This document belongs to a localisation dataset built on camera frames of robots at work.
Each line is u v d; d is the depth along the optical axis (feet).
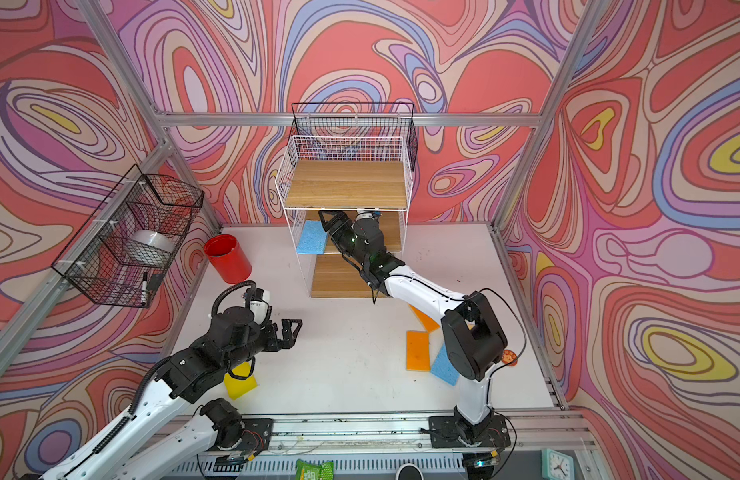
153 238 2.41
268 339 2.11
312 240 2.64
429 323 2.99
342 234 2.36
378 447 2.39
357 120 2.90
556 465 2.23
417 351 2.86
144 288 2.36
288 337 2.14
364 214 2.45
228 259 3.19
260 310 1.92
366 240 2.02
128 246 2.28
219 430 2.03
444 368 2.70
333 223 2.31
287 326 2.18
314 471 2.22
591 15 2.28
